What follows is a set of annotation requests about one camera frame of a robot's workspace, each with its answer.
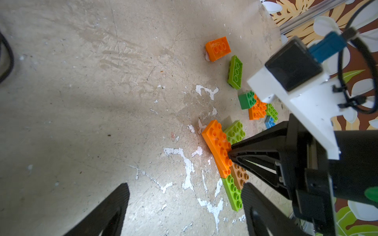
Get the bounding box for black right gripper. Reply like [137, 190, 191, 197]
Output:
[228, 116, 378, 236]

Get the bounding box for lime brick upside down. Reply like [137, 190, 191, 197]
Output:
[227, 55, 243, 90]

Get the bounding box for orange brick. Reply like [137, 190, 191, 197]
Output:
[248, 94, 267, 120]
[205, 37, 231, 62]
[202, 120, 232, 179]

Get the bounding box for green square brick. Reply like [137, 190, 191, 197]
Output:
[238, 91, 257, 110]

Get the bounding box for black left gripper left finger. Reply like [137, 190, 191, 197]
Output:
[66, 183, 130, 236]

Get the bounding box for blue brick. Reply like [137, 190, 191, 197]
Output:
[265, 116, 276, 129]

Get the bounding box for orange brick beside green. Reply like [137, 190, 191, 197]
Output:
[248, 94, 267, 120]

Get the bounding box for lime brick front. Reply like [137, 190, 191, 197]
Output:
[221, 175, 243, 212]

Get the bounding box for orange brick front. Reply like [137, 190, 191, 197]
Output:
[202, 120, 232, 179]

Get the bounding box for orange brick far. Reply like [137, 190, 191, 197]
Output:
[205, 37, 231, 62]

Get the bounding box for tan brick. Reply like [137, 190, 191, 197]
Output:
[230, 163, 249, 190]

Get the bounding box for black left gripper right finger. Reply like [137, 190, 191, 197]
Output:
[241, 183, 307, 236]

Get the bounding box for lime brick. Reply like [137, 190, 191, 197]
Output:
[227, 55, 243, 90]
[221, 175, 243, 212]
[223, 121, 246, 145]
[265, 104, 278, 123]

